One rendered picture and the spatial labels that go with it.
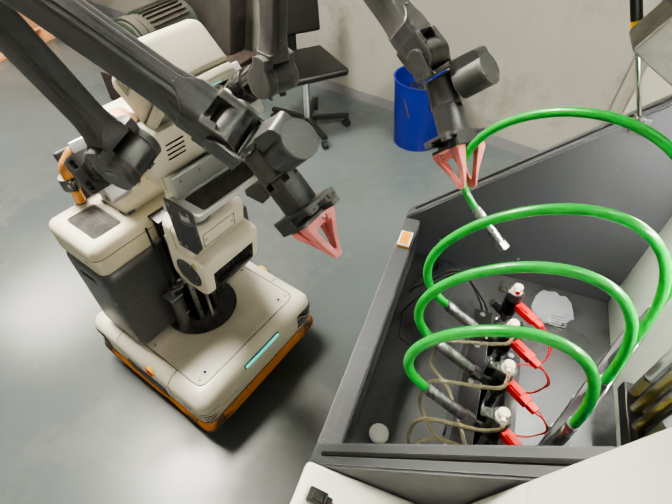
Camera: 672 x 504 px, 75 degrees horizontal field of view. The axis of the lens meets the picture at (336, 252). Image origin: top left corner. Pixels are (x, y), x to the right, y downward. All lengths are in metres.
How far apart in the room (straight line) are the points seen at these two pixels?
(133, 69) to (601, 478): 0.68
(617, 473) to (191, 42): 0.99
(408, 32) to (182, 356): 1.35
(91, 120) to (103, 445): 1.42
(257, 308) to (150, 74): 1.30
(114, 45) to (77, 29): 0.04
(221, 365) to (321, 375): 0.46
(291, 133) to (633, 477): 0.50
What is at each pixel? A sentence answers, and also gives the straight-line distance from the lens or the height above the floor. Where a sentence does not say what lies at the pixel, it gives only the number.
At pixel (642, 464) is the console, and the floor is 1.37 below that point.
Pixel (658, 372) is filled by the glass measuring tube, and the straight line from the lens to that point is 0.95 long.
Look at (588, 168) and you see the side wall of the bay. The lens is 1.05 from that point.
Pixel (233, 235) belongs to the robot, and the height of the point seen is 0.80.
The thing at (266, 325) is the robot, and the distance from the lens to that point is 1.77.
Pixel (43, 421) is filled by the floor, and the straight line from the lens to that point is 2.20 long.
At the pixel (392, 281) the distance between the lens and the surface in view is 1.02.
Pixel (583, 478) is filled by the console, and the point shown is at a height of 1.30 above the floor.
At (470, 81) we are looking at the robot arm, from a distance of 0.83.
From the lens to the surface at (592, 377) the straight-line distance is 0.58.
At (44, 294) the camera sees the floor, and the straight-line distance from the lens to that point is 2.63.
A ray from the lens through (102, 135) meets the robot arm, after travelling 0.90.
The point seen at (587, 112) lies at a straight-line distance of 0.73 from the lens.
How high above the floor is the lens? 1.73
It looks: 46 degrees down
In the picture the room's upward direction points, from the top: straight up
